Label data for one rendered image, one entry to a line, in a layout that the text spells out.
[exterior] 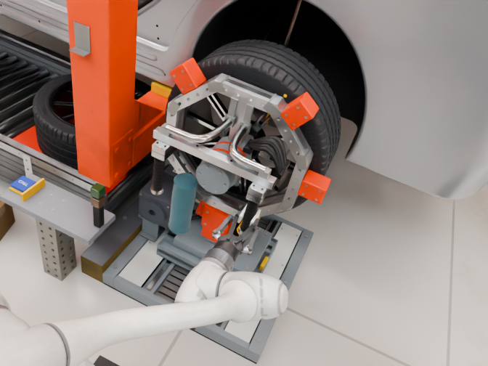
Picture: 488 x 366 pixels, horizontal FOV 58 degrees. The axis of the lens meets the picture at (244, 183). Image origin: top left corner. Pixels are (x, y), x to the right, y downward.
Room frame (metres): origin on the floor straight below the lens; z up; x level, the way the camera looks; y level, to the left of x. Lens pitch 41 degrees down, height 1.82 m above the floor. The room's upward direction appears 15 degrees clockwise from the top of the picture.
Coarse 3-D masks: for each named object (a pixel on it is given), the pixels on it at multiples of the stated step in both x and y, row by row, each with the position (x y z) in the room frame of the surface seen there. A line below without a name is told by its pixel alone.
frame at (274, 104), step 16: (208, 80) 1.33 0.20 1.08; (224, 80) 1.28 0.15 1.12; (192, 96) 1.29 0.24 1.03; (240, 96) 1.25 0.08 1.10; (256, 96) 1.24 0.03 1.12; (272, 96) 1.26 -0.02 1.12; (176, 112) 1.30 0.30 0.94; (272, 112) 1.22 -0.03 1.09; (288, 128) 1.21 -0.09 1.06; (288, 144) 1.20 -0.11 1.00; (304, 144) 1.23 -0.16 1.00; (176, 160) 1.30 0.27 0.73; (304, 160) 1.18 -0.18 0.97; (208, 192) 1.31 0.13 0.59; (288, 192) 1.19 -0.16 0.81; (224, 208) 1.25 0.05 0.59; (240, 208) 1.24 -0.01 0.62; (272, 208) 1.20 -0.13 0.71; (288, 208) 1.18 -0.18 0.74
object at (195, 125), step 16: (208, 96) 1.39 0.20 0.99; (192, 112) 1.44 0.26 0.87; (208, 112) 1.59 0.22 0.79; (224, 112) 1.37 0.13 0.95; (192, 128) 1.45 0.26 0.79; (208, 128) 1.55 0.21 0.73; (256, 128) 1.34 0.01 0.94; (208, 144) 1.38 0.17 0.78; (192, 160) 1.37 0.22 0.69; (256, 160) 1.33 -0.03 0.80; (272, 160) 1.32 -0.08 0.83; (240, 176) 1.34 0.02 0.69; (288, 176) 1.39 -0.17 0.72; (240, 192) 1.33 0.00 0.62; (272, 192) 1.31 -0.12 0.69
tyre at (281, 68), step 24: (240, 48) 1.47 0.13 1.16; (264, 48) 1.48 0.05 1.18; (288, 48) 1.53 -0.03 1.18; (216, 72) 1.36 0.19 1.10; (240, 72) 1.34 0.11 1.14; (264, 72) 1.32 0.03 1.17; (288, 72) 1.36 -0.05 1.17; (312, 72) 1.47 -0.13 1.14; (288, 96) 1.30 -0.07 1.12; (312, 96) 1.34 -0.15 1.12; (312, 120) 1.27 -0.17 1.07; (336, 120) 1.42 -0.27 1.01; (312, 144) 1.27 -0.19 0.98; (336, 144) 1.40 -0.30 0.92; (312, 168) 1.26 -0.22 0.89
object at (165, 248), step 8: (168, 232) 1.41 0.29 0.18; (160, 240) 1.36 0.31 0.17; (168, 240) 1.37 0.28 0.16; (272, 240) 1.56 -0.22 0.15; (160, 248) 1.32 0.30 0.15; (168, 248) 1.34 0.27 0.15; (176, 248) 1.35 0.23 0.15; (272, 248) 1.49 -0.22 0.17; (168, 256) 1.31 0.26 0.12; (176, 256) 1.30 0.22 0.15; (184, 256) 1.32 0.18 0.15; (192, 256) 1.33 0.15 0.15; (264, 256) 1.44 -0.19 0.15; (184, 264) 1.29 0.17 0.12; (192, 264) 1.28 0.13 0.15; (264, 264) 1.37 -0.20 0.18
